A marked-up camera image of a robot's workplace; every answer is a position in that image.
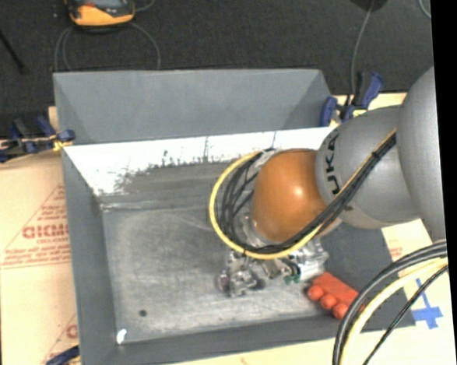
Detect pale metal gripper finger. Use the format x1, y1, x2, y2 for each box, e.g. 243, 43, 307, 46
214, 270, 237, 293
230, 272, 266, 299

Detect orange knobbed toy block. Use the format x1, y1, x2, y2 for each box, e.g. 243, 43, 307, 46
304, 268, 364, 324

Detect grey metal bin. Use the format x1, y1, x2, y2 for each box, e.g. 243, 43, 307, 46
51, 48, 417, 365

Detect brown cardboard board, red print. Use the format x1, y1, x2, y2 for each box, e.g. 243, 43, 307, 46
0, 80, 440, 365

